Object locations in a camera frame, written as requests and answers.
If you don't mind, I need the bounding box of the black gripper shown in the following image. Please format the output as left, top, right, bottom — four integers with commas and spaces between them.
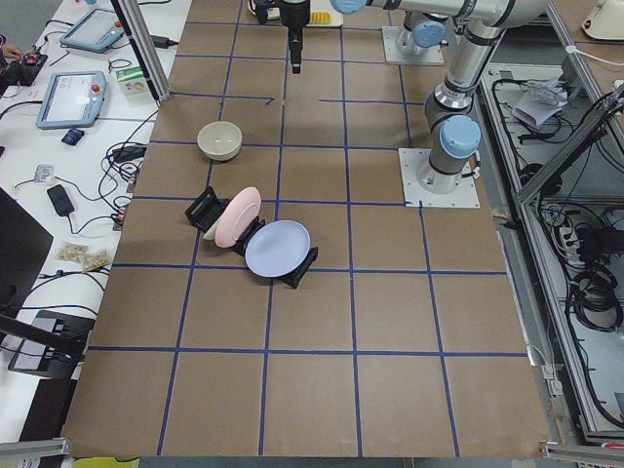
280, 0, 310, 74

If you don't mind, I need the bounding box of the yellow ridged bread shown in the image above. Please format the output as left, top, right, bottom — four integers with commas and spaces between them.
310, 11, 332, 26

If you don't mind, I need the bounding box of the blue plate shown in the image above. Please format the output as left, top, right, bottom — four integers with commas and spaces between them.
245, 220, 311, 278

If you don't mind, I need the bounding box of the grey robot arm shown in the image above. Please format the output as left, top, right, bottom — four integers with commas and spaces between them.
264, 1, 449, 74
331, 0, 547, 195

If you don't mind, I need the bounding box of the pink plate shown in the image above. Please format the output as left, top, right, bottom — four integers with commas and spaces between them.
214, 186, 261, 248

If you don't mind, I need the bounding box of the black plate rack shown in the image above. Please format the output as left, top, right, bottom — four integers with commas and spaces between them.
184, 186, 319, 289

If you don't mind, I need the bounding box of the cream plate in rack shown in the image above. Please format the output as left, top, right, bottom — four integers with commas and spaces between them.
203, 222, 218, 241

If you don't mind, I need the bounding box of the white serving tray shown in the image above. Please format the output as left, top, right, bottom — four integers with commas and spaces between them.
307, 11, 343, 28

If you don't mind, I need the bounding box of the cream ceramic bowl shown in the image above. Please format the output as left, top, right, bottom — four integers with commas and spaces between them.
197, 121, 243, 162

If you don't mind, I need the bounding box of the green white carton box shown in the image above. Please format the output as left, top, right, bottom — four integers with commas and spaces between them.
115, 66, 148, 97

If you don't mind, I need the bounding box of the far teach pendant tablet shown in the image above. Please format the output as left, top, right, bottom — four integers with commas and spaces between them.
59, 8, 124, 53

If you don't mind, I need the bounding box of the teach pendant tablet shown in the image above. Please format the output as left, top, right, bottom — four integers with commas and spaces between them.
36, 70, 107, 130
59, 8, 124, 53

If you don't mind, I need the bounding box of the black power adapter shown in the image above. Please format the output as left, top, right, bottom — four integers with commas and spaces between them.
112, 144, 146, 164

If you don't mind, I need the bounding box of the near teach pendant tablet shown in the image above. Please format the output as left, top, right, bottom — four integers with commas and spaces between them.
36, 70, 107, 130

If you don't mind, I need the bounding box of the black smartphone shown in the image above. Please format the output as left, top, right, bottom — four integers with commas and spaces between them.
47, 184, 75, 216

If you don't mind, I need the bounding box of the bag of nuts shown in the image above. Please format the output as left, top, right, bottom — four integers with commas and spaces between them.
57, 243, 112, 272

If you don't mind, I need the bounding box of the black monitor stand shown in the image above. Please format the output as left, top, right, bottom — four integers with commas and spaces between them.
1, 191, 95, 379

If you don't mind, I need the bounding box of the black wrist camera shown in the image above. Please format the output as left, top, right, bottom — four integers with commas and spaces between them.
250, 0, 281, 24

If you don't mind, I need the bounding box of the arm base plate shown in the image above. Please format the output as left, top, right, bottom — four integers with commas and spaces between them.
381, 26, 444, 66
399, 148, 481, 209

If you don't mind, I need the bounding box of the aluminium frame post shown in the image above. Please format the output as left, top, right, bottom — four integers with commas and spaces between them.
110, 0, 171, 103

